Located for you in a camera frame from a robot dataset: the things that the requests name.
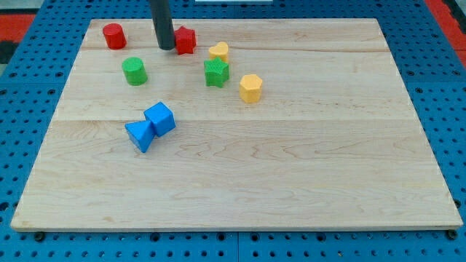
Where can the red star block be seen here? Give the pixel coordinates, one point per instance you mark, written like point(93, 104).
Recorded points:
point(185, 40)

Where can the green star block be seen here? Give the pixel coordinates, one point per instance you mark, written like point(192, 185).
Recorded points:
point(216, 72)

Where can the yellow heart block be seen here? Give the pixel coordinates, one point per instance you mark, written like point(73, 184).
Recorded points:
point(220, 50)

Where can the wooden board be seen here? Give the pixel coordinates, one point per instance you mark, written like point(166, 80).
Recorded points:
point(334, 143)

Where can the yellow hexagon block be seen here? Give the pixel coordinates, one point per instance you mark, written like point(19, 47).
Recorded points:
point(250, 88)

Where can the blue cube block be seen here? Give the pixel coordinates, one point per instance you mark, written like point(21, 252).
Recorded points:
point(161, 118)

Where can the blue triangle block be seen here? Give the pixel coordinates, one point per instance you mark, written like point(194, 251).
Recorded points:
point(141, 134)

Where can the green cylinder block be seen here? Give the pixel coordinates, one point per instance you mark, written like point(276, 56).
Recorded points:
point(134, 71)

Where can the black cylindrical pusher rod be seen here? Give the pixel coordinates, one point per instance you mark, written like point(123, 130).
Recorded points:
point(163, 24)

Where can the red cylinder block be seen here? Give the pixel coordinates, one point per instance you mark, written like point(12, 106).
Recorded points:
point(114, 36)

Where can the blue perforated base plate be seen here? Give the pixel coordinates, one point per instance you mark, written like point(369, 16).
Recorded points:
point(36, 74)

